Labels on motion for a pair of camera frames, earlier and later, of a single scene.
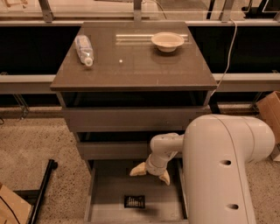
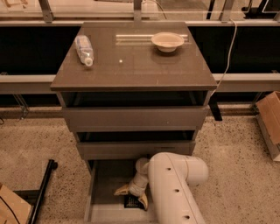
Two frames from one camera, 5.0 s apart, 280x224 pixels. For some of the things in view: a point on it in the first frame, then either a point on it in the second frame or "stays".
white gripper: [153, 169] → [136, 188]
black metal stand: [34, 196] stays
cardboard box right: [269, 109] stays
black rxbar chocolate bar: [134, 201] stays
